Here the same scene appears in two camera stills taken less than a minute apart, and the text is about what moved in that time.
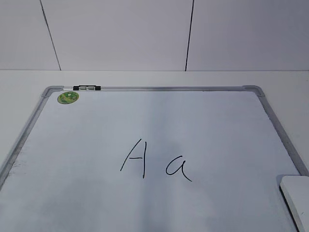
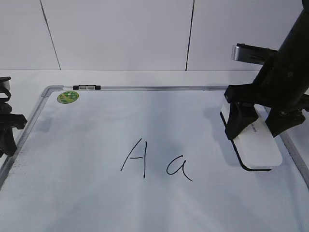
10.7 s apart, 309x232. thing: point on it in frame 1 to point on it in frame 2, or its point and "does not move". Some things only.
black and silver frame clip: x=86 y=87 does not move
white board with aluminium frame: x=190 y=158 does not move
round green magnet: x=68 y=97 does not move
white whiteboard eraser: x=295 y=190 to x=256 y=147
